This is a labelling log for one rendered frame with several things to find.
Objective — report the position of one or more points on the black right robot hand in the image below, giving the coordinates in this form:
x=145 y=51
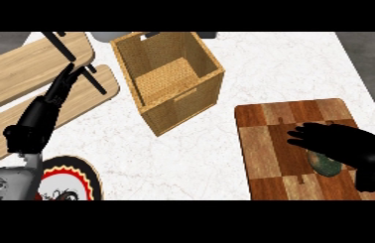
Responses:
x=341 y=139

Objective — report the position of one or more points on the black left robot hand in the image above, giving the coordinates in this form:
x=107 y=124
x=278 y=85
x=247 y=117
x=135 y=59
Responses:
x=34 y=121

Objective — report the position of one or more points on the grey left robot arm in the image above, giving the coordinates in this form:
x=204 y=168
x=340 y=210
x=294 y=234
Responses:
x=17 y=179

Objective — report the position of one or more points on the brown wooden cutting board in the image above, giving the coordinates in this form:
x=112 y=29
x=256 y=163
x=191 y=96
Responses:
x=273 y=147

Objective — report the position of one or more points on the wicker basket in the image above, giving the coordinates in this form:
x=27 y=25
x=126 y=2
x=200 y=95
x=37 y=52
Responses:
x=170 y=85

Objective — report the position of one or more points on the pale wood cabinet door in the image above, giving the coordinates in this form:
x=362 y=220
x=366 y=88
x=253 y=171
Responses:
x=34 y=60
x=86 y=96

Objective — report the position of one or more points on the red and black rimmed plate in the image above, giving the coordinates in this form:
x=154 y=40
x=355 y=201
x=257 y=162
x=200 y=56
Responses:
x=65 y=184

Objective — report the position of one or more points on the pale grey rounded object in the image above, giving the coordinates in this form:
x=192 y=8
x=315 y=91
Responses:
x=110 y=36

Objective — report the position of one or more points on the dark grey object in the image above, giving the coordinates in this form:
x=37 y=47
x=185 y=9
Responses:
x=207 y=34

